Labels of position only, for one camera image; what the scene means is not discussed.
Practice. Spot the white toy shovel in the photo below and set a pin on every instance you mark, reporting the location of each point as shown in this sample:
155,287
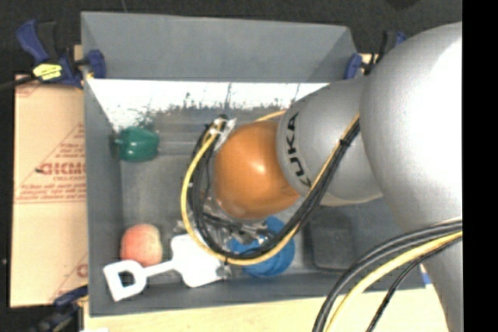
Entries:
194,264

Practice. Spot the blue rounded toy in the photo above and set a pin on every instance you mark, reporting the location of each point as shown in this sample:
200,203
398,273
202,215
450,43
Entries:
272,264

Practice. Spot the pink toy peach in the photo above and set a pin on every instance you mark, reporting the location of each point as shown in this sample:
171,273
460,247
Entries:
141,245

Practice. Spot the dark grey flat block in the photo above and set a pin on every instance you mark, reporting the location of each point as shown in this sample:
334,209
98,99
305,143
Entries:
330,247

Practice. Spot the green toy bell pepper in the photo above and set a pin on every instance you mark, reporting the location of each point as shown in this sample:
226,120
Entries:
138,144

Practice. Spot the grey metal bin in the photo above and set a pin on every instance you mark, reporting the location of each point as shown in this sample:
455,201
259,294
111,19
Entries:
218,50

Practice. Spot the brown cardboard board red print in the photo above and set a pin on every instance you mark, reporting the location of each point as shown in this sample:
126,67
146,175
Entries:
46,214

